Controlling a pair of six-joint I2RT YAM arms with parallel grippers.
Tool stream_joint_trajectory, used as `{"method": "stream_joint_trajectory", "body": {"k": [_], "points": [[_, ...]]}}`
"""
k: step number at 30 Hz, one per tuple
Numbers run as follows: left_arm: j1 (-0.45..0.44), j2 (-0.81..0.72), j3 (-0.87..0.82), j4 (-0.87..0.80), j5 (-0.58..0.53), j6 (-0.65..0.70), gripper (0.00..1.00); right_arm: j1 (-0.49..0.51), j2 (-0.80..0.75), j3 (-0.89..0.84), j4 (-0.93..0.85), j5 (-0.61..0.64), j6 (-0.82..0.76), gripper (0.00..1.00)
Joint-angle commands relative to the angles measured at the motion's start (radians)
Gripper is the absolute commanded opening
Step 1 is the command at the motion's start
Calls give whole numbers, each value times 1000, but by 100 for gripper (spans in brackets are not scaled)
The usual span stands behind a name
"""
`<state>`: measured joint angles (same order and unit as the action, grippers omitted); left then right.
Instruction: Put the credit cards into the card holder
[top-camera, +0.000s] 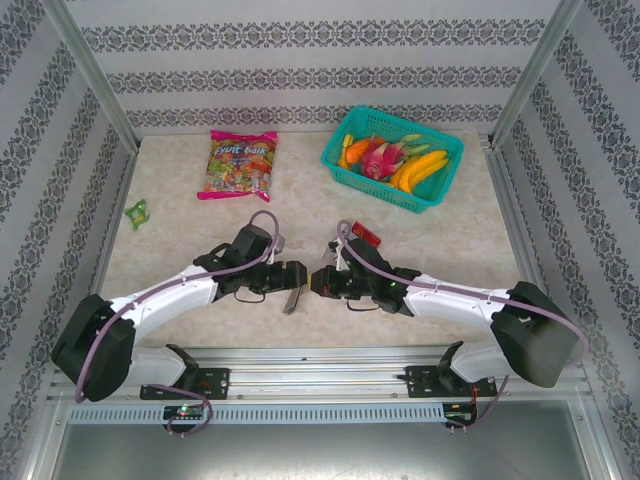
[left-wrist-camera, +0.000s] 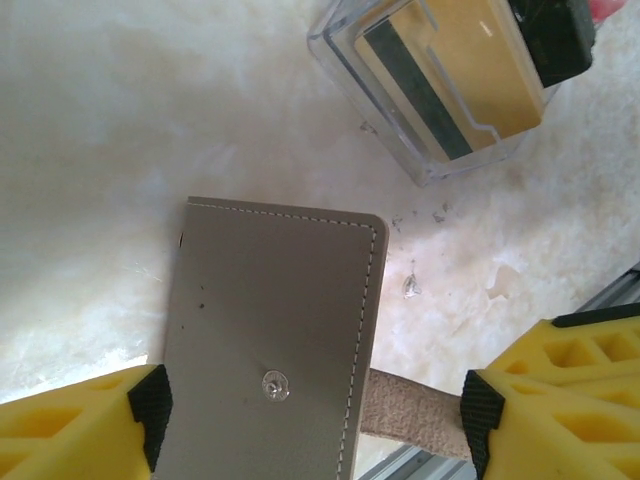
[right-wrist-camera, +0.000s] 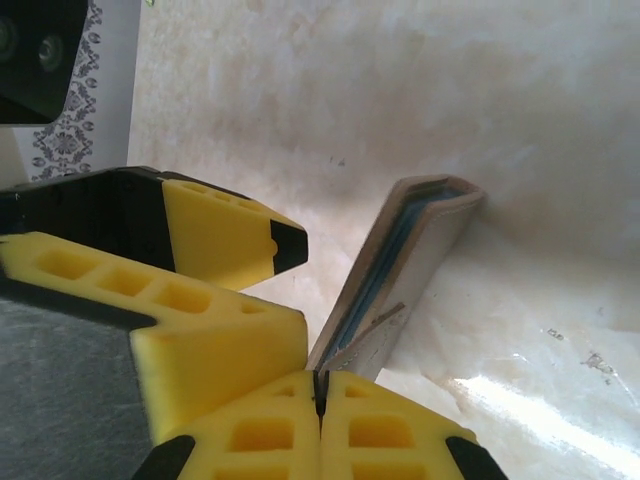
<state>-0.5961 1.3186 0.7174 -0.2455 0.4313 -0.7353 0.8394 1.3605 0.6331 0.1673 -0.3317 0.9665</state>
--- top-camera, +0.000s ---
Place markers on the grey card holder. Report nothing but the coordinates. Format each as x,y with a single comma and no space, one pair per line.
293,302

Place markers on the red VIP card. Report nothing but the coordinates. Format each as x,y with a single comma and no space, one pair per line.
367,233

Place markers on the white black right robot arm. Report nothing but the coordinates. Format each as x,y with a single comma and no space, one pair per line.
450,302

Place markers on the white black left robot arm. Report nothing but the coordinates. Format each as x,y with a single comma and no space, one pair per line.
165,300

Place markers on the teal plastic basket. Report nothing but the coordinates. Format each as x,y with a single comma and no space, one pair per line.
380,192

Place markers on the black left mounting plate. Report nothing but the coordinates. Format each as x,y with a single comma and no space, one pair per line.
217,380

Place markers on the black mounting plate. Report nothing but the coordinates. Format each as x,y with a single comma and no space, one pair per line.
417,380
217,380

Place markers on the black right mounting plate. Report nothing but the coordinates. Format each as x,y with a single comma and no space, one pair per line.
417,380

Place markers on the small yellow fruit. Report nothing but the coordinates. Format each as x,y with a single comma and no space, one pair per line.
344,161

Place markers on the pink fruit candy bag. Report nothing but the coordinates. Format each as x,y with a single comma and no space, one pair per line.
240,165

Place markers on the yellow banana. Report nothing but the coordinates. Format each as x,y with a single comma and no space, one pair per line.
410,180
430,159

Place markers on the pink dragon fruit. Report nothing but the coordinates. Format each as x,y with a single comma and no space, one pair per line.
377,160

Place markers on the orange mango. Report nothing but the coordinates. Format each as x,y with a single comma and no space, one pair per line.
359,150

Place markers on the small green candy packet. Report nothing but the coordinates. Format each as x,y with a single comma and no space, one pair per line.
137,214

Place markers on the left control board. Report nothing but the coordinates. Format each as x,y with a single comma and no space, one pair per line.
184,411

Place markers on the control board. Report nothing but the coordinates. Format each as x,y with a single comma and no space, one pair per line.
457,415
184,411

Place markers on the right control board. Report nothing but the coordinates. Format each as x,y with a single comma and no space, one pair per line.
457,415

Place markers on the grey metal base panel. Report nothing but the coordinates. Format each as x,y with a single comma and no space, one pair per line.
320,455

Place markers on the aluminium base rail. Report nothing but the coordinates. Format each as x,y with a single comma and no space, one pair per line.
310,375

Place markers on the aluminium side rail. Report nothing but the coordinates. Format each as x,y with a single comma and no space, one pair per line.
517,225
106,250

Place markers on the aluminium frame post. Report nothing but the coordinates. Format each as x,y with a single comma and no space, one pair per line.
537,65
94,65

